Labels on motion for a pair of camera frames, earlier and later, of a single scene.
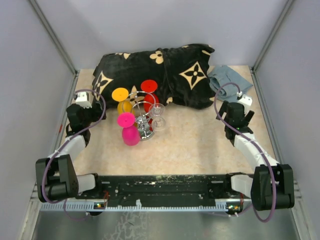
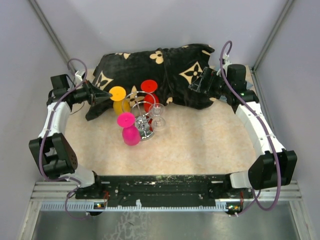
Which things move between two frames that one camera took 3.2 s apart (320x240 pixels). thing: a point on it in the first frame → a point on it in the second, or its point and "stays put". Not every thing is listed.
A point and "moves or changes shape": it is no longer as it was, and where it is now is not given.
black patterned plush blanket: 182,74 stays put
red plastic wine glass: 149,86 stays put
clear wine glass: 156,111 stays put
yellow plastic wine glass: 120,94 moves or changes shape
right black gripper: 247,117 → 208,75
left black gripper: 96,114 → 95,95
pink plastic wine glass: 130,133 stays put
